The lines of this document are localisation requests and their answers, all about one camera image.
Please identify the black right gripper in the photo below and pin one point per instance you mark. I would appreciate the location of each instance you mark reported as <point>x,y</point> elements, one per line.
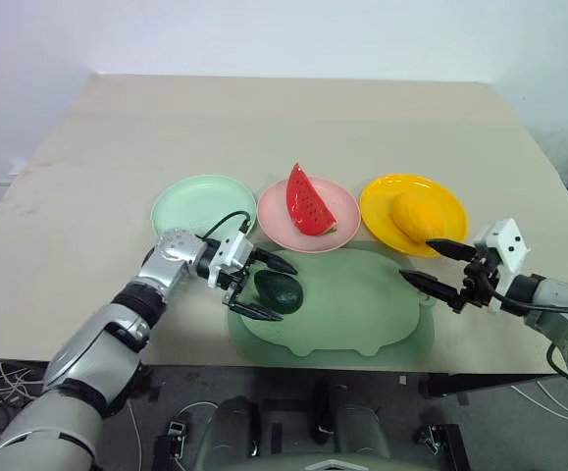
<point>477,284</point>

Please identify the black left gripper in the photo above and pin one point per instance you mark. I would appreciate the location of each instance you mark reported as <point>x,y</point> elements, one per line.
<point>239,284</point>

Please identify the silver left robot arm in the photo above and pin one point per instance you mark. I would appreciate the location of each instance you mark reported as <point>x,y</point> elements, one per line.
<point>92,353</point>

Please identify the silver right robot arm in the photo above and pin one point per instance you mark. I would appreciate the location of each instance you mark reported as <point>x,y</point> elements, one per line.
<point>563,314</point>

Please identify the pink plate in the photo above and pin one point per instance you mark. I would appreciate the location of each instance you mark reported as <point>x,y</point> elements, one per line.
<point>273,216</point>

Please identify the yellow plate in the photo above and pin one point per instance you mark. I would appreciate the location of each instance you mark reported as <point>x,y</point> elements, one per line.
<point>379,206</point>

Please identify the light green plate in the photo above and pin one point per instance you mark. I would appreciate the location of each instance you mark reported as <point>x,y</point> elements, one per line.
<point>200,201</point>

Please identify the dark green avocado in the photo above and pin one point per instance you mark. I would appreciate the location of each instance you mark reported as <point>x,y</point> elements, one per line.
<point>278,294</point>

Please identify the yellow mango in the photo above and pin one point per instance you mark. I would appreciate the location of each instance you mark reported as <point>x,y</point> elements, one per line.
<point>416,216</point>

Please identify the green pig-shaped mat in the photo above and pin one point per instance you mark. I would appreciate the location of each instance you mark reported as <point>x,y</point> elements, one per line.
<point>352,304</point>

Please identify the red watermelon slice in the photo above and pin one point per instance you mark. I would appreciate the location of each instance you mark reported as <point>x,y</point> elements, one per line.
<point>308,206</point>

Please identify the black upright floor object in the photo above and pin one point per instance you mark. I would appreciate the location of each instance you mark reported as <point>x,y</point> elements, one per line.
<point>322,412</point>

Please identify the dark grey rounded shape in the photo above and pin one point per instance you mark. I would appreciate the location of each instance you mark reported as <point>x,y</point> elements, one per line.
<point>362,429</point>
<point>232,427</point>

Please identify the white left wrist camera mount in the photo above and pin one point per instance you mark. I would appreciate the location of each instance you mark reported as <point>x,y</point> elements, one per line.
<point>229,250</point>

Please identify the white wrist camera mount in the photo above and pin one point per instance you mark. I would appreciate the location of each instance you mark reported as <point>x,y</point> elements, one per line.
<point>506,240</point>
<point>229,250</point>

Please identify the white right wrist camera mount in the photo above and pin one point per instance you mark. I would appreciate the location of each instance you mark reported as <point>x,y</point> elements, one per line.
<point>506,240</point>

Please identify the black table frame bar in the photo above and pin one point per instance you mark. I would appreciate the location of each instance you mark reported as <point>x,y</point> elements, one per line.
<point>484,384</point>

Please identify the black bolted floor bracket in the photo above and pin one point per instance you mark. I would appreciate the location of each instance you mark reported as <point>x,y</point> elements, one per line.
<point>438,439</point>
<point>175,436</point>

